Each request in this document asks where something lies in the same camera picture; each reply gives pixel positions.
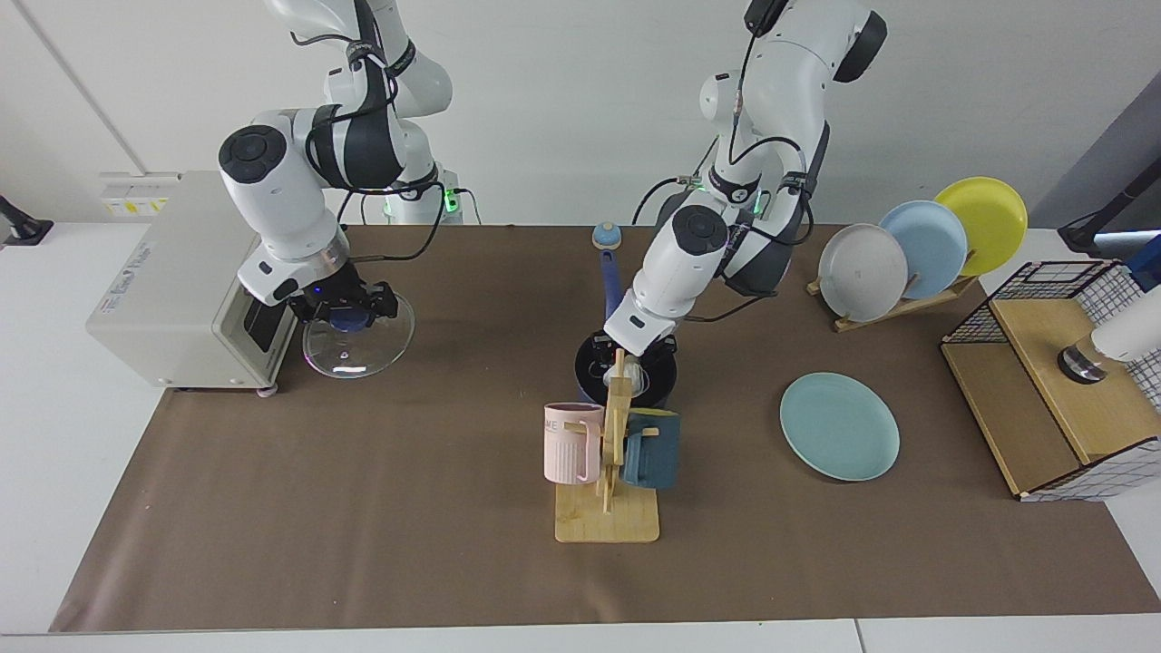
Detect glass lid with blue knob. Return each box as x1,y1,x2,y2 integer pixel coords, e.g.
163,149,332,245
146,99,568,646
302,292,416,379

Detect teal plate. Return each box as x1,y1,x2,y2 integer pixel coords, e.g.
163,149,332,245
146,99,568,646
779,372,901,482

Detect pale grey plate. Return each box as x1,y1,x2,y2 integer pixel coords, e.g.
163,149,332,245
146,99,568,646
818,223,910,323

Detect wooden plate rack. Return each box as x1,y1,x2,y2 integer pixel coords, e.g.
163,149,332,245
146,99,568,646
806,272,981,333

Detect light blue plate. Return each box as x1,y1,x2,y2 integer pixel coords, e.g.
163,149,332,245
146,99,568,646
878,200,970,300

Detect yellow plate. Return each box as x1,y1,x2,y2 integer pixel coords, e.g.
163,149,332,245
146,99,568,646
934,177,1029,278

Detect dark blue cup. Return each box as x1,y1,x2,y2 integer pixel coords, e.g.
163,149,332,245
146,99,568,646
622,408,681,491

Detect pink ribbed cup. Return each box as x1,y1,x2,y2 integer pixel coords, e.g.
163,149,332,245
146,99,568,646
543,402,606,484

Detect wooden cup stand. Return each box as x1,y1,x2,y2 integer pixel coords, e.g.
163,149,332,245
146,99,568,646
554,348,660,544

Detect pale toaster oven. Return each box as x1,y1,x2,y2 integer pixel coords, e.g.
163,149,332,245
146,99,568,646
86,171,300,398

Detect brown table cloth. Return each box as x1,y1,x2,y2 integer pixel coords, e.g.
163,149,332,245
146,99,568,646
50,224,1161,633

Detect white cylinder with black end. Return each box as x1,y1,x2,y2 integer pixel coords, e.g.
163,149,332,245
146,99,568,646
1057,308,1161,385

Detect blue object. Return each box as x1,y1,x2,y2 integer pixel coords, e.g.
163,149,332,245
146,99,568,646
1125,234,1161,293

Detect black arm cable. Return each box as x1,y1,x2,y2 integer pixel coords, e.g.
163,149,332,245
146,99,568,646
685,0,817,325
290,27,452,266

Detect black pan with blue handle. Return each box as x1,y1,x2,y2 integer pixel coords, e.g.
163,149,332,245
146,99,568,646
574,249,678,409

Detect black base cable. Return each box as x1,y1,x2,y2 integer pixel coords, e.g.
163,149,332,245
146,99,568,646
632,177,698,225

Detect white wall socket strip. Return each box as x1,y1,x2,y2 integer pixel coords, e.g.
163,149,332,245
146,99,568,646
98,172,182,223

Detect wire basket with wooden floor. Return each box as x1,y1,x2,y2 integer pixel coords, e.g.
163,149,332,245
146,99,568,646
941,260,1161,502

